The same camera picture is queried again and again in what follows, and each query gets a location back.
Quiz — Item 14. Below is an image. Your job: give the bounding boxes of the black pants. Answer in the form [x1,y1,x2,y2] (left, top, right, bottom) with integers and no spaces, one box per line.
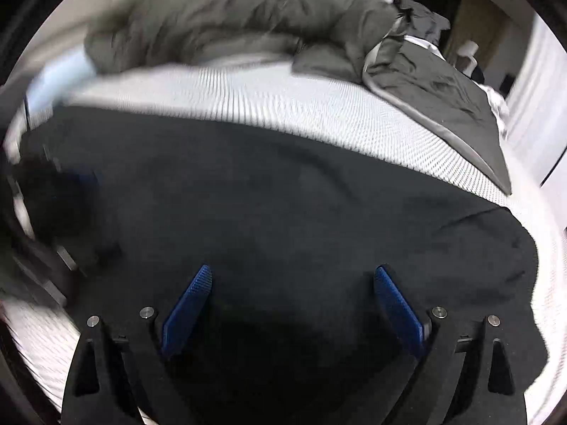
[18,106,548,425]

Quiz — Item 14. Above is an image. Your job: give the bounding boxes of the light blue pillow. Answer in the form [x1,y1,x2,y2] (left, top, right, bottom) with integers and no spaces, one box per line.
[27,51,96,107]

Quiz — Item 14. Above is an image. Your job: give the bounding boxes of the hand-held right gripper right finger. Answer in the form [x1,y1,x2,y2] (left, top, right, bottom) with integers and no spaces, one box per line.
[373,264,528,425]

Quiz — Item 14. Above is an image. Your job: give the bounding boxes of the white honeycomb mattress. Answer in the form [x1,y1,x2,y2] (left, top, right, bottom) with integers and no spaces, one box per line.
[0,51,567,425]

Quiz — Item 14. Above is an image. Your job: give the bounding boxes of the white chair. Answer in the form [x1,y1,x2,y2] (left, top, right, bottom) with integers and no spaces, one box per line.
[456,40,481,72]

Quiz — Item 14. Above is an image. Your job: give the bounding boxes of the olive curtain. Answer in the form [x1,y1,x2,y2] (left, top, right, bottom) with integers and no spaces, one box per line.
[443,0,510,80]

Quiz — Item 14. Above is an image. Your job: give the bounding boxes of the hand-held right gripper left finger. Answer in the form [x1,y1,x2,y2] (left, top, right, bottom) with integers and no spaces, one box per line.
[62,265,213,425]

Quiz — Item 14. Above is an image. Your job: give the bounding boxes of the beige headboard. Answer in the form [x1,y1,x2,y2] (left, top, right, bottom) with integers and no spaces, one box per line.
[27,0,213,67]

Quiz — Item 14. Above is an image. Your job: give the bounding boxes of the grey duvet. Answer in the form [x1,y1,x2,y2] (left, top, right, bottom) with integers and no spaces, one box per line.
[84,0,512,196]

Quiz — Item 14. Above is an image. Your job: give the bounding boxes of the white crumpled sheet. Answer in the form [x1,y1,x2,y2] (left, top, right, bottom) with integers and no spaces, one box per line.
[481,84,510,142]

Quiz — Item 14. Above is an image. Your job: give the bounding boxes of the white curtain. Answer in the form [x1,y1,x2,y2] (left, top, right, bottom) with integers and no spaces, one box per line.
[505,9,567,187]

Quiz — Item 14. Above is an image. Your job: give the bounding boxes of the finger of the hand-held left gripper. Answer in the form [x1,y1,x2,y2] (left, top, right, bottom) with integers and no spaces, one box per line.
[73,170,102,196]

